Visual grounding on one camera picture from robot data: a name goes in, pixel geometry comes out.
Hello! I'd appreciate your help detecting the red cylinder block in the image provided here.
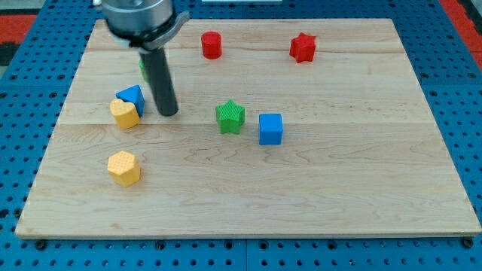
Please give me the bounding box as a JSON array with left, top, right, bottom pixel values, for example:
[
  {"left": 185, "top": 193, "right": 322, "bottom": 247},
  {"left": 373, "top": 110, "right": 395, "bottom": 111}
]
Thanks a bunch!
[{"left": 201, "top": 31, "right": 222, "bottom": 59}]

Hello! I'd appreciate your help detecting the wooden board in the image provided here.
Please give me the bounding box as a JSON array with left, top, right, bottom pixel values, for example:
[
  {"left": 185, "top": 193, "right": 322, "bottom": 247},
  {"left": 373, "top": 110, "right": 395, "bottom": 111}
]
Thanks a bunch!
[{"left": 16, "top": 19, "right": 481, "bottom": 239}]

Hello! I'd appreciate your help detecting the yellow hexagon block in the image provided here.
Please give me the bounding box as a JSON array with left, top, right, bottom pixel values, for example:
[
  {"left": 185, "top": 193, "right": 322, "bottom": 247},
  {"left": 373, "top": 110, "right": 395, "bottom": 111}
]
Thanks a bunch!
[{"left": 107, "top": 151, "right": 141, "bottom": 187}]

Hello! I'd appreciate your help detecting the green block behind rod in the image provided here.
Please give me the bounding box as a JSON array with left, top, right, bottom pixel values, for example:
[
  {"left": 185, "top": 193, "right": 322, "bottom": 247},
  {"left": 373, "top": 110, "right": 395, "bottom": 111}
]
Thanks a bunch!
[{"left": 138, "top": 59, "right": 149, "bottom": 83}]

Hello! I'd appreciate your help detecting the green star block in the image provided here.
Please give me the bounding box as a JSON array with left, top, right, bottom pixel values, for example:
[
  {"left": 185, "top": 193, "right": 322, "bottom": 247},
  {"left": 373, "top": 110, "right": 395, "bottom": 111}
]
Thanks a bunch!
[{"left": 215, "top": 99, "right": 245, "bottom": 134}]

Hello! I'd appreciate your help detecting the yellow heart block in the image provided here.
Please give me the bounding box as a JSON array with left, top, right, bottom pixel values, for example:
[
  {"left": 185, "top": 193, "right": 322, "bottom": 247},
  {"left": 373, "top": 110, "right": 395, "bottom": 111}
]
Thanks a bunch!
[{"left": 109, "top": 99, "right": 140, "bottom": 129}]

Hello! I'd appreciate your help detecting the blue triangle block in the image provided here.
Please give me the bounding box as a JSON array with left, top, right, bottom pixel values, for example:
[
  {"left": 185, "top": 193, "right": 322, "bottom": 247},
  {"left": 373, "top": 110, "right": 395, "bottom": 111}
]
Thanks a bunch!
[{"left": 115, "top": 85, "right": 145, "bottom": 117}]

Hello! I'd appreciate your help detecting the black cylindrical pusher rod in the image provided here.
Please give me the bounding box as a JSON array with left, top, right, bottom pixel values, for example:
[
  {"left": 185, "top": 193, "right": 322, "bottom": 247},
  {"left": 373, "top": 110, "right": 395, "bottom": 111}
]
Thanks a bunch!
[{"left": 140, "top": 48, "right": 178, "bottom": 117}]

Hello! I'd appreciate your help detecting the red star block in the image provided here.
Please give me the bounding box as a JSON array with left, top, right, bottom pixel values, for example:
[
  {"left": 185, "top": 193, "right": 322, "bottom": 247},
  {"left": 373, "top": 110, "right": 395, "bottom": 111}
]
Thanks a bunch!
[{"left": 289, "top": 32, "right": 316, "bottom": 63}]

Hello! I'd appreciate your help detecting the blue cube block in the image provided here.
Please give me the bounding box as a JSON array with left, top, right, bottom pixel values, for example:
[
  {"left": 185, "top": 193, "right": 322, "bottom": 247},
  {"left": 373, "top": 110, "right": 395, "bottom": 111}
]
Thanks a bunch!
[{"left": 258, "top": 113, "right": 284, "bottom": 145}]

